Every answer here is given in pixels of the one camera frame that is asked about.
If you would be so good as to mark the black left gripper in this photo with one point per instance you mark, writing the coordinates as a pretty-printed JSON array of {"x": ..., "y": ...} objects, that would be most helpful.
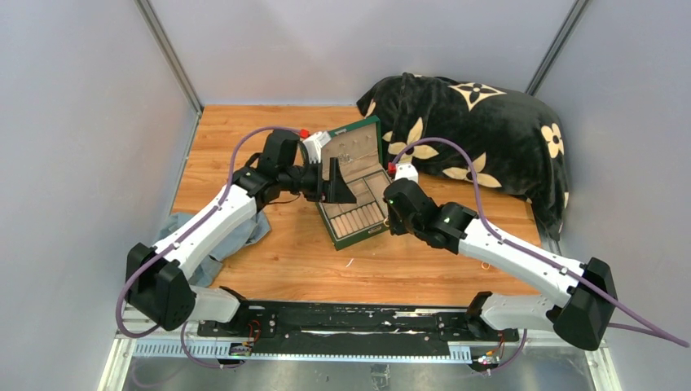
[{"x": 333, "y": 191}]

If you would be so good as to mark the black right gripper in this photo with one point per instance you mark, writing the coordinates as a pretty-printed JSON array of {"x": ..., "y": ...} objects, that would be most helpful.
[{"x": 394, "y": 226}]

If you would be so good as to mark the silver necklace jewelry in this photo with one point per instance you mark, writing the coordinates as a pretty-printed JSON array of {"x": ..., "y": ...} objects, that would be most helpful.
[{"x": 347, "y": 159}]

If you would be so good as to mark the green jewelry box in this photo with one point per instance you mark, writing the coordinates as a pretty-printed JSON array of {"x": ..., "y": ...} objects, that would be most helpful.
[{"x": 362, "y": 139}]

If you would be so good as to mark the green jewelry tray insert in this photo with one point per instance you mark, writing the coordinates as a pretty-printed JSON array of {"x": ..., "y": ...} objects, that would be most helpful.
[{"x": 349, "y": 224}]

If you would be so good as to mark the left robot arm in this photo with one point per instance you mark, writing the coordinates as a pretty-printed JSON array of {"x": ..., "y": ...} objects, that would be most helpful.
[{"x": 157, "y": 277}]

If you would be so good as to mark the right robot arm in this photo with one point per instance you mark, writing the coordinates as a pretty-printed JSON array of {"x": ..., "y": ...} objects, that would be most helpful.
[{"x": 574, "y": 299}]

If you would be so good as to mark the black floral plush blanket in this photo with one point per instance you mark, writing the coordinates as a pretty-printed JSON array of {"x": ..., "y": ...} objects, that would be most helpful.
[{"x": 502, "y": 139}]

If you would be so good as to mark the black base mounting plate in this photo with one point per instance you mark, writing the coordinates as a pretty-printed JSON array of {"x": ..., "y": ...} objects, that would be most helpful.
[{"x": 353, "y": 330}]

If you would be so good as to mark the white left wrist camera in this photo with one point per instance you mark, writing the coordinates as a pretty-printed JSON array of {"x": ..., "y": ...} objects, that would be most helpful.
[{"x": 314, "y": 145}]

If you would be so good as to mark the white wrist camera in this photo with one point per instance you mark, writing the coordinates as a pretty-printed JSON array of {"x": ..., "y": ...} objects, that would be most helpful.
[
  {"x": 314, "y": 145},
  {"x": 402, "y": 171}
]

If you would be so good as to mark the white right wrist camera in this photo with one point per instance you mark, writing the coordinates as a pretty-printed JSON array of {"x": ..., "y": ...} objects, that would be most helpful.
[{"x": 402, "y": 171}]

